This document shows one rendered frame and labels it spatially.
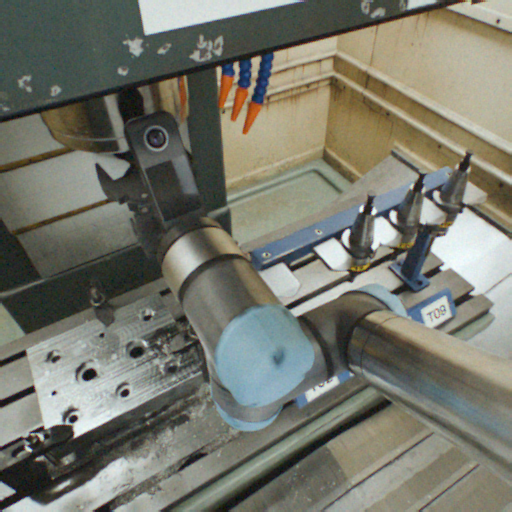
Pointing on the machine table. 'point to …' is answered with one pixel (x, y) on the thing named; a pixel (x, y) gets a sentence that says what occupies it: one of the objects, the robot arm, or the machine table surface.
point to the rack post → (413, 263)
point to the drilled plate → (123, 333)
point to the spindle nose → (114, 116)
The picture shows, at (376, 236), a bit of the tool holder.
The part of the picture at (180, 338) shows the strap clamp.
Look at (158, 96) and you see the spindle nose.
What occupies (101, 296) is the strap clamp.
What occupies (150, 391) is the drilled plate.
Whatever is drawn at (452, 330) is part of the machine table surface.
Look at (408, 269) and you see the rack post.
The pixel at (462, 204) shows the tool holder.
